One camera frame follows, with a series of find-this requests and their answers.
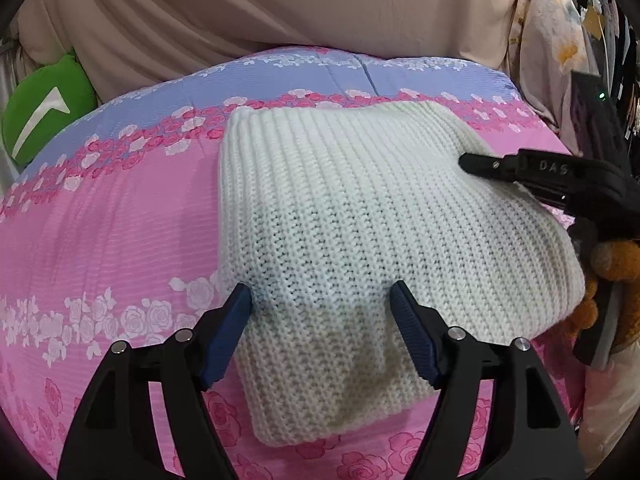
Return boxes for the white knit sweater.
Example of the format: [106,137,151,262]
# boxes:
[218,101,585,446]

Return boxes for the orange plush toy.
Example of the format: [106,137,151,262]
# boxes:
[562,240,639,366]

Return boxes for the floral cream garment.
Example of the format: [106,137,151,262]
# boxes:
[506,0,599,156]

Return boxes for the floral pink purple bedspread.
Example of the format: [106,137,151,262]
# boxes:
[1,48,562,479]

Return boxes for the green plush pillow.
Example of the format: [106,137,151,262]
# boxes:
[1,50,98,168]

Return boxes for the beige curtain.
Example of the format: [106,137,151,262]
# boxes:
[10,0,516,101]

